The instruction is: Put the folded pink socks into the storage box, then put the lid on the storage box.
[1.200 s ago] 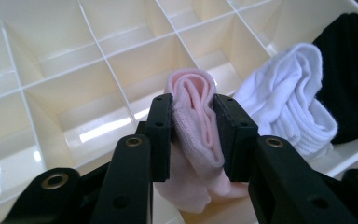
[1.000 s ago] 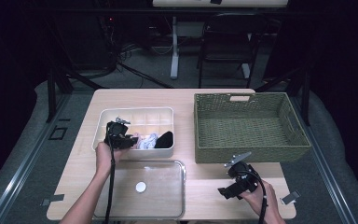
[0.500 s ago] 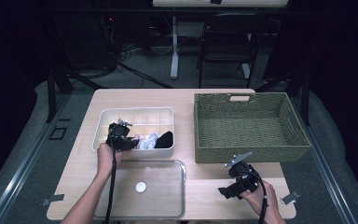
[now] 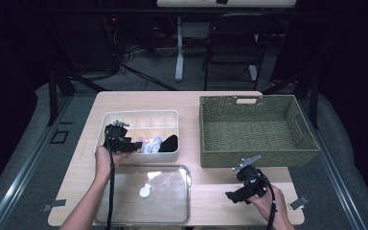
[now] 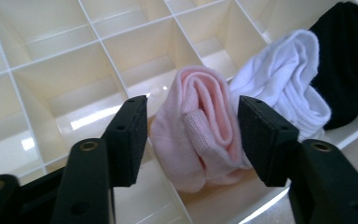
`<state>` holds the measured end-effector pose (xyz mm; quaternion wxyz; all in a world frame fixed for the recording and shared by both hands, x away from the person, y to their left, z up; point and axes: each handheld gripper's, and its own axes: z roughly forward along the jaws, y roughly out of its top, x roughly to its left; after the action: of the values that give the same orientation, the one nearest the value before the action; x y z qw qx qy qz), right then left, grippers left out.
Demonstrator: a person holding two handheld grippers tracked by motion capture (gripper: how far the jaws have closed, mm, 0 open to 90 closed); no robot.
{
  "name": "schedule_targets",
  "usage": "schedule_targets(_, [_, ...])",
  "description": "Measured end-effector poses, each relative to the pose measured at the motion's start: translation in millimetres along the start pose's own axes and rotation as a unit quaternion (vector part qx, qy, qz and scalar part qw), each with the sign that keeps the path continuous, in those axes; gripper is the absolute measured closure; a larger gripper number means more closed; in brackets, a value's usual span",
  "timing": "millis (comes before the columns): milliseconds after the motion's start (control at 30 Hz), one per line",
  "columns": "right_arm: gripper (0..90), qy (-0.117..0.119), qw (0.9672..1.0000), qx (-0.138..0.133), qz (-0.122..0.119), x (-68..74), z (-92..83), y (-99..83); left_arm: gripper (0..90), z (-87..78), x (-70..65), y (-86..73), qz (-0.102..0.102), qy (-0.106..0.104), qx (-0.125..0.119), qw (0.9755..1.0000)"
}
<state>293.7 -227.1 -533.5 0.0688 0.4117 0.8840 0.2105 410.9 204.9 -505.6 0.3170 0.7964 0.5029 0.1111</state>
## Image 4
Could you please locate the grey tape strip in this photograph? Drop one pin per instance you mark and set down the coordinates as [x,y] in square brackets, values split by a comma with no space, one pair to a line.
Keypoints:
[298,202]
[56,203]

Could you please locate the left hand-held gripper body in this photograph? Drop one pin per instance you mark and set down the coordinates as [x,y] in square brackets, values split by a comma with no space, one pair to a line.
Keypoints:
[116,137]

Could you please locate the green woven basket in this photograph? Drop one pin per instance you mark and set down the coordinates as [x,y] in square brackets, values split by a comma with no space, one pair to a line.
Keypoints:
[255,108]

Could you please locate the white desk leg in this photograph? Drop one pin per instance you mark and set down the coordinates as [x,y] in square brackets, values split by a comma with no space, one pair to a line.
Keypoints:
[179,57]

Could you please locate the light blue sock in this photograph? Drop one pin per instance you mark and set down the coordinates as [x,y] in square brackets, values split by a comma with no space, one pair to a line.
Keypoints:
[151,145]

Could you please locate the person's right hand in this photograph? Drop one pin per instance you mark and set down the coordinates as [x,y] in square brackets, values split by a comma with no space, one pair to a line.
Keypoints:
[266,204]

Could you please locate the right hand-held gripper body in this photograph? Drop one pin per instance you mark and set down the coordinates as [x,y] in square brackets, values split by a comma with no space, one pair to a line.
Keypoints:
[252,180]

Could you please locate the white divided organizer box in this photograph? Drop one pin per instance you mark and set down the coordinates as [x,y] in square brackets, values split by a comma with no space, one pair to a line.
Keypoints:
[153,124]

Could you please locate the black sock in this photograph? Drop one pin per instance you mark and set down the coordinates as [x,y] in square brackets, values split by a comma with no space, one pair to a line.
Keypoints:
[169,144]

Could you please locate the person's left hand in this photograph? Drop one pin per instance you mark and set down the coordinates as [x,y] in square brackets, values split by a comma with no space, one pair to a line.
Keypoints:
[108,163]

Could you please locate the metal tray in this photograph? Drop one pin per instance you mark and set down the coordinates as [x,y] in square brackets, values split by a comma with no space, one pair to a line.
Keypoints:
[166,204]

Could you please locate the black metal stand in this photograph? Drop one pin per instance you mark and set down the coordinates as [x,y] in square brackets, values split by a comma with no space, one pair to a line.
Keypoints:
[314,102]
[52,96]

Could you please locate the black folding chair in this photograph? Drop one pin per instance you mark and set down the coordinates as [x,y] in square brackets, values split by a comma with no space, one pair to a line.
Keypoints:
[236,48]

